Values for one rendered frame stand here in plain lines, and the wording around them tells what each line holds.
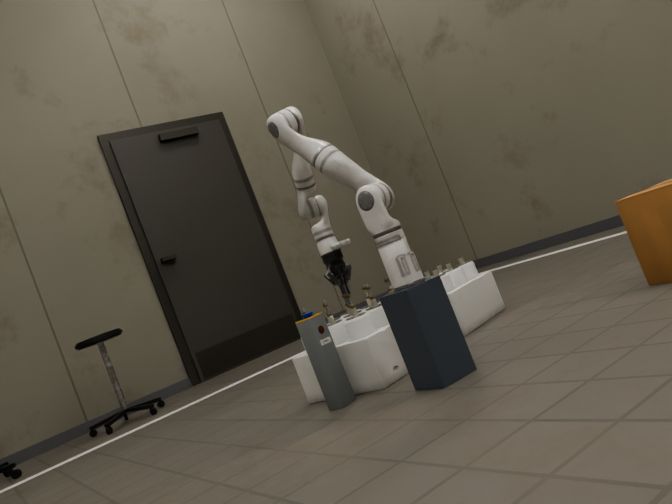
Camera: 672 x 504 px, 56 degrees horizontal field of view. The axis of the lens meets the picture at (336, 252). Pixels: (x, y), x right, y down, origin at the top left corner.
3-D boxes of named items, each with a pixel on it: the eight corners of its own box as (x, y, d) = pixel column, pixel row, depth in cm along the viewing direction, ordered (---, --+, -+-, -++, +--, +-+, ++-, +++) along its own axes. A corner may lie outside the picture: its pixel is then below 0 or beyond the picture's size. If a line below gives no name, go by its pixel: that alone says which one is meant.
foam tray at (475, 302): (506, 307, 280) (491, 270, 281) (467, 335, 250) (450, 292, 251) (435, 327, 305) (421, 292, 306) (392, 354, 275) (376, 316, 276)
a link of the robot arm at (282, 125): (264, 112, 204) (318, 155, 194) (286, 101, 208) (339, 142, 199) (263, 134, 211) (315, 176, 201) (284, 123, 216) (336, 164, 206)
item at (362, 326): (392, 357, 221) (373, 309, 222) (377, 367, 214) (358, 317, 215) (372, 363, 227) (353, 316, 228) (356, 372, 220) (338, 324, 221)
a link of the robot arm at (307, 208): (299, 218, 227) (288, 183, 220) (321, 209, 228) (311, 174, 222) (304, 224, 221) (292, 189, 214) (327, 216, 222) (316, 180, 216)
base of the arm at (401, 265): (429, 279, 189) (408, 225, 189) (406, 288, 184) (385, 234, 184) (410, 284, 196) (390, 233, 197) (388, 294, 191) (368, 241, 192)
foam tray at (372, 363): (444, 349, 239) (427, 305, 239) (385, 388, 210) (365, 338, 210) (370, 367, 265) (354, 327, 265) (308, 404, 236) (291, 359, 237)
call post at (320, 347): (356, 399, 211) (323, 312, 212) (343, 408, 206) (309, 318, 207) (342, 402, 216) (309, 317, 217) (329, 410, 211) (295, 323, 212)
